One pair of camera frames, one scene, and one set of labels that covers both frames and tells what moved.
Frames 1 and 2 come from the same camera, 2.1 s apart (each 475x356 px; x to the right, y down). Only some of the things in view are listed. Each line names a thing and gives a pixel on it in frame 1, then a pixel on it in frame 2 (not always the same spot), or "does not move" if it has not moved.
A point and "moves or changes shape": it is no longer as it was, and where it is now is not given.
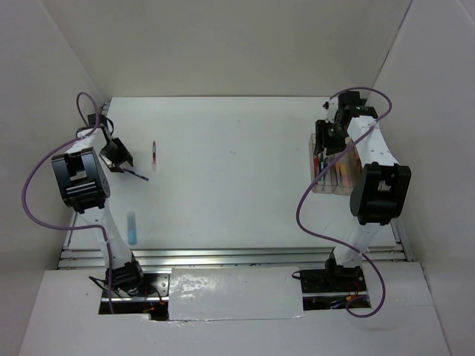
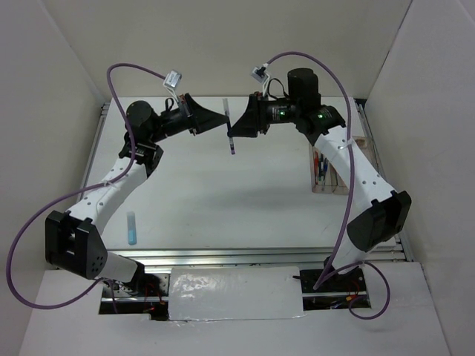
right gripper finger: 333,142 → 245,127
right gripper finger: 322,133 → 247,125
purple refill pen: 136,174 moves or changes shape
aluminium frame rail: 286,257 does not move
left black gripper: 124,156 → 202,119
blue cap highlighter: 132,238 does not move
